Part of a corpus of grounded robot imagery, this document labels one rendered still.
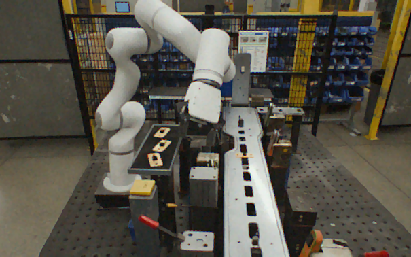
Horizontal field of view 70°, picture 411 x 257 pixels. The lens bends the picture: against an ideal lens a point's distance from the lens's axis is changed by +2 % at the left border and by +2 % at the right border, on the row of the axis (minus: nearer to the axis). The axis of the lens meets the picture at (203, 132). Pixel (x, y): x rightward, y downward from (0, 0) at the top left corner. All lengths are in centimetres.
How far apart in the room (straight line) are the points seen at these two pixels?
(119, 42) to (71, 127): 268
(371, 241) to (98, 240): 118
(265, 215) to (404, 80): 346
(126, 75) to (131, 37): 16
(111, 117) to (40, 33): 228
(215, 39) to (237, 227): 57
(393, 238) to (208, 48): 117
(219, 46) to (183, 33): 14
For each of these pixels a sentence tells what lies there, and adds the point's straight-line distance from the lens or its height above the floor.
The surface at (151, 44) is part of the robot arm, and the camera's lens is 123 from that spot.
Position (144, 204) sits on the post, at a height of 112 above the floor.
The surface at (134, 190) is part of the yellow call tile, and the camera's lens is 88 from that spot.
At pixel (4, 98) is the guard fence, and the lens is 391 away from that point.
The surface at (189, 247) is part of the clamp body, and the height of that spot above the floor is 106.
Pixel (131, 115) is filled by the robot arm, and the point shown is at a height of 116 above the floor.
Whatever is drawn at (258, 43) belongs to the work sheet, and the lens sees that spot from 224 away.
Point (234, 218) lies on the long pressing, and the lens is 101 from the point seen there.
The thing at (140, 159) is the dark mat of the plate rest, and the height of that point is 116.
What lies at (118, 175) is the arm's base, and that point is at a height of 86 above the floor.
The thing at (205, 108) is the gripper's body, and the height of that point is 139.
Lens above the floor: 166
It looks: 25 degrees down
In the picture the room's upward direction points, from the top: straight up
